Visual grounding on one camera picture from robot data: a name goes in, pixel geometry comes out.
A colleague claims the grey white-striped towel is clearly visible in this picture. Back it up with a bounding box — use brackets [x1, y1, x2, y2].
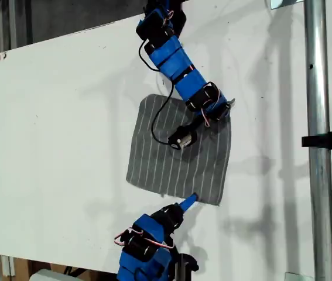
[125, 93, 233, 207]

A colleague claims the black clamp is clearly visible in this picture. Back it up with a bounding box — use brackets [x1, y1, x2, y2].
[301, 124, 332, 155]

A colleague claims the large cardboard box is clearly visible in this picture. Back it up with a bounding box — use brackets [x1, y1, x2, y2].
[0, 256, 118, 281]

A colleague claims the short black camera stalk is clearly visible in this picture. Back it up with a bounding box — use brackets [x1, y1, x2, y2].
[183, 118, 207, 135]

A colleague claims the black camera box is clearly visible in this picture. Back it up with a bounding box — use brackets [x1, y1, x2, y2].
[167, 125, 198, 150]
[174, 253, 200, 281]

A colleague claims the black camera cable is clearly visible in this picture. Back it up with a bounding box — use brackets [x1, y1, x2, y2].
[138, 40, 176, 145]

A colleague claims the steel post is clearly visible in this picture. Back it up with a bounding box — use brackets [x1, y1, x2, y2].
[303, 0, 332, 281]

